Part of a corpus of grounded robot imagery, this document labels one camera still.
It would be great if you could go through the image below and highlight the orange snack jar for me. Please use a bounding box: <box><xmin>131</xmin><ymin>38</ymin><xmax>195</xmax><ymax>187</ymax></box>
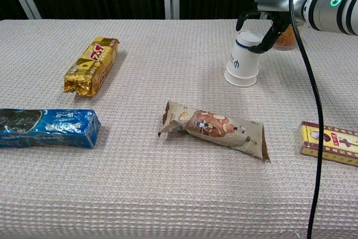
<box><xmin>273</xmin><ymin>24</ymin><xmax>298</xmax><ymax>51</ymax></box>

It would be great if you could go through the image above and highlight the beige nut snack bag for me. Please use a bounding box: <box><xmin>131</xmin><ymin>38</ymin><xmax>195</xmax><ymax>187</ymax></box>
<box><xmin>158</xmin><ymin>100</ymin><xmax>270</xmax><ymax>162</ymax></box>

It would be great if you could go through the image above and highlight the yellow red flat box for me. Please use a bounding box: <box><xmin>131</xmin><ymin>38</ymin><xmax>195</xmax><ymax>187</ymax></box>
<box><xmin>298</xmin><ymin>121</ymin><xmax>358</xmax><ymax>167</ymax></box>

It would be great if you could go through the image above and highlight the gold foil biscuit pack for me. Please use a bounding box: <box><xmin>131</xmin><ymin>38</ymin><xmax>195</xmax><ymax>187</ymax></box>
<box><xmin>63</xmin><ymin>36</ymin><xmax>120</xmax><ymax>98</ymax></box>

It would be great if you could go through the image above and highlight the beige woven tablecloth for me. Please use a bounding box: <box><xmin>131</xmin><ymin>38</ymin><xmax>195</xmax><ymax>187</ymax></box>
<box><xmin>0</xmin><ymin>19</ymin><xmax>358</xmax><ymax>239</ymax></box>

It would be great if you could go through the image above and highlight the blue cookie pack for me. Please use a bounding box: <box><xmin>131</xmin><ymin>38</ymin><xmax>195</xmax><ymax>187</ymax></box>
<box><xmin>0</xmin><ymin>108</ymin><xmax>102</xmax><ymax>149</ymax></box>

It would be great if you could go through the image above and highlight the black cable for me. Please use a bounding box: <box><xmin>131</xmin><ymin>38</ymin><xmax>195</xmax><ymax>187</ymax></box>
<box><xmin>289</xmin><ymin>0</ymin><xmax>324</xmax><ymax>239</ymax></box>

